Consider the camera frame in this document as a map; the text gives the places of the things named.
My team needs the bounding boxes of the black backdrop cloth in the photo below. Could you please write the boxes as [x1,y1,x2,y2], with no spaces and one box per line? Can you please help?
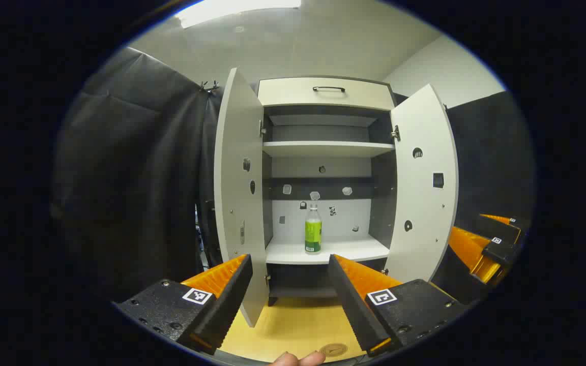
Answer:
[51,47,222,300]
[443,90,535,306]

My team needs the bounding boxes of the grey and white cabinet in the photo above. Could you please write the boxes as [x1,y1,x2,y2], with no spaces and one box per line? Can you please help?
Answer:
[257,76,398,306]

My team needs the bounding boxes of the ceiling light panel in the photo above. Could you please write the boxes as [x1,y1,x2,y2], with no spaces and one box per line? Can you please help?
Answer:
[173,0,304,29]

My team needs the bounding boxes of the white cabinet drawer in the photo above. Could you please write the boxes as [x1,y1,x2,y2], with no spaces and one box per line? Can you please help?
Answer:
[257,77,395,111]

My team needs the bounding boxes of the clear bottle with green label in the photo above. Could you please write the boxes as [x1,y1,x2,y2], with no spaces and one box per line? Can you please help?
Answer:
[305,203,323,254]

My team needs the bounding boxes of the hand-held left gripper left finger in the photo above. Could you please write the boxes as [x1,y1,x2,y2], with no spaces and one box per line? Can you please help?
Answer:
[112,253,254,355]

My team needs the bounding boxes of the white cabinet door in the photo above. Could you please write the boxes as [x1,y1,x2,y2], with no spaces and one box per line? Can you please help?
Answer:
[384,84,459,284]
[214,67,271,328]

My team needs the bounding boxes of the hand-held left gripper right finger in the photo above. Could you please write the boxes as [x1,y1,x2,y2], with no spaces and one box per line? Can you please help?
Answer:
[328,253,469,356]

